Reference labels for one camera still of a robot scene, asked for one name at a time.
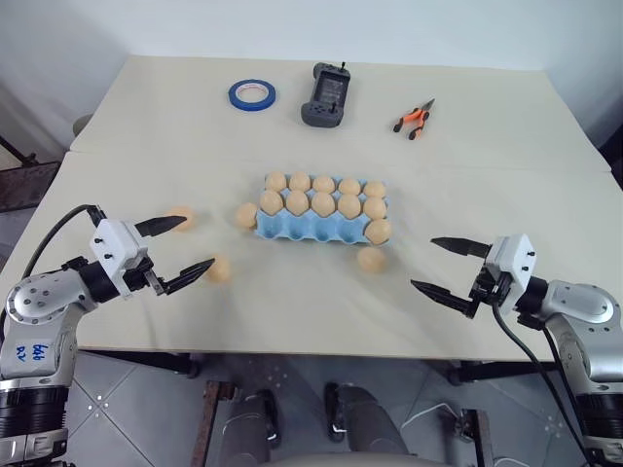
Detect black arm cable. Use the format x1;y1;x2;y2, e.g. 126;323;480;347
490;300;603;467
18;203;107;284

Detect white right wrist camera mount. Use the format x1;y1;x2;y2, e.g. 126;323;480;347
483;233;539;317

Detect rusty metal bar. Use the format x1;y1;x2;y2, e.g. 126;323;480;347
460;408;494;467
191;379;240;467

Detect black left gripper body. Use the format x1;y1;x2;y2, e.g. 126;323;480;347
123;256;169;297

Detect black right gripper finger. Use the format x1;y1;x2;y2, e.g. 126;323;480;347
429;235;491;259
409;278;477;319

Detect orange black pliers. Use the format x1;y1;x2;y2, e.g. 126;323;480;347
392;97;436;143

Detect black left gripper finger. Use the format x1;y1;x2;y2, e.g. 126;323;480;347
134;214;189;238
162;258;216;296

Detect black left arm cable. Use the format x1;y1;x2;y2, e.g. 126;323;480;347
18;203;107;284

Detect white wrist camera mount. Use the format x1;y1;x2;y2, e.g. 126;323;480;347
483;233;539;317
90;218;150;296

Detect dark grey remote controller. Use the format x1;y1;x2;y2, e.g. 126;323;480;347
299;60;352;129

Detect blue egg tray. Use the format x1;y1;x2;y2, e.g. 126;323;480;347
254;178;391;243

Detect black table frame bar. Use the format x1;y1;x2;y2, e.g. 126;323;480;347
77;348;202;379
446;359;559;386

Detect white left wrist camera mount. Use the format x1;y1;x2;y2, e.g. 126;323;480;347
90;218;150;296

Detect white floor cable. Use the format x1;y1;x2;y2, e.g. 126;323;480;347
402;400;464;430

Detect black metal stand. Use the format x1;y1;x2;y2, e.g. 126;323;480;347
0;134;60;213

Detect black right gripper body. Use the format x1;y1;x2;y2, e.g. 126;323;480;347
466;264;503;306

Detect blue tape roll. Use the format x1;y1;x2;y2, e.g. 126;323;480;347
227;78;278;112

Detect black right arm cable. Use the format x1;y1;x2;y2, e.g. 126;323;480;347
490;300;603;467

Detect dark rounded robot leg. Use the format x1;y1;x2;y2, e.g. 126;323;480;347
224;387;282;449
323;381;411;459

